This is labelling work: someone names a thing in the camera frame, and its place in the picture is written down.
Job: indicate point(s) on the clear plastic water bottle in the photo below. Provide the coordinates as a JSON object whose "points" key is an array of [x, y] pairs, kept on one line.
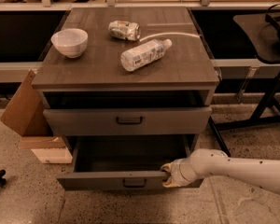
{"points": [[144, 54]]}

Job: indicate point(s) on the white bowl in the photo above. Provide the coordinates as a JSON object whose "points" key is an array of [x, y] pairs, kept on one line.
{"points": [[70, 42]]}

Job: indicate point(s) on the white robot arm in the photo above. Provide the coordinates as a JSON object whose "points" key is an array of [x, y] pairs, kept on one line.
{"points": [[202, 163]]}

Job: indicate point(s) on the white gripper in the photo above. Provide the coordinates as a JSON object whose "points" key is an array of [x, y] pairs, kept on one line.
{"points": [[177, 173]]}

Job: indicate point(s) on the grey drawer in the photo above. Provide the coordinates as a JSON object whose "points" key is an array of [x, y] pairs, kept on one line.
{"points": [[127, 121], [124, 162]]}

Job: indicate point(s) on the crushed aluminium can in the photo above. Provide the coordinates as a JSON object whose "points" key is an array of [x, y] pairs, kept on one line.
{"points": [[124, 30]]}

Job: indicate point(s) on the grey drawer cabinet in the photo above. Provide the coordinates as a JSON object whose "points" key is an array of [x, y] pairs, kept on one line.
{"points": [[184, 77]]}

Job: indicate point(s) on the open cardboard box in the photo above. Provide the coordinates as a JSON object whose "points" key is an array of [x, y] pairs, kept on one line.
{"points": [[24, 116]]}

